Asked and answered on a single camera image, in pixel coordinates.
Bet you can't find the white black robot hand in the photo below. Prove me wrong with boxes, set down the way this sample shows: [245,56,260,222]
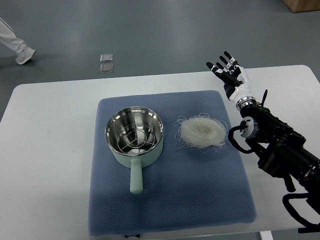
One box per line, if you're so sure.
[206,51,252,103]

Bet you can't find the white vermicelli noodle nest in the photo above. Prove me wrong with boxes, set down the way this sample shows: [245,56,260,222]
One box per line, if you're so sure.
[173,112,228,152]

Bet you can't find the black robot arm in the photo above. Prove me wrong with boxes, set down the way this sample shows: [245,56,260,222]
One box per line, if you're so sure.
[228,96,320,234]

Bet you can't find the mint green steel pot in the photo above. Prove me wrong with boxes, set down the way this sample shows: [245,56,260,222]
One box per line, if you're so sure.
[105,106,164,195]

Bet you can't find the cardboard box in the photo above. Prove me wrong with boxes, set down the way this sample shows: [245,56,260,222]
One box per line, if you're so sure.
[283,0,320,13]

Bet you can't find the blue textured mat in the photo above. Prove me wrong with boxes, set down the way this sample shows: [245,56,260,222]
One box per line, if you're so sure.
[88,90,257,236]

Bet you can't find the upper metal floor plate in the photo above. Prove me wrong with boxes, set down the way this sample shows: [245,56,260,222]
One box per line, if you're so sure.
[99,53,113,63]

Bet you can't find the white table leg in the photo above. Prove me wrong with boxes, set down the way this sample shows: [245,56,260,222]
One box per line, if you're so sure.
[259,231,274,240]

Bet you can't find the blue mat label tag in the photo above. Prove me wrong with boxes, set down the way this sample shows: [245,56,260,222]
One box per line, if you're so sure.
[124,234,141,239]

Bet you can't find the white sneaker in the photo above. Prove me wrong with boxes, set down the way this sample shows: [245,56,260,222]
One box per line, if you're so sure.
[15,47,36,65]

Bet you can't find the person leg white trousers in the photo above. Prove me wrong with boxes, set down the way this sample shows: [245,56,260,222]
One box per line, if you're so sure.
[0,18,28,54]

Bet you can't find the wire steaming rack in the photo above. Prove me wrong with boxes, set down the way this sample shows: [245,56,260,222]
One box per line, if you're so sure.
[116,123,157,156]

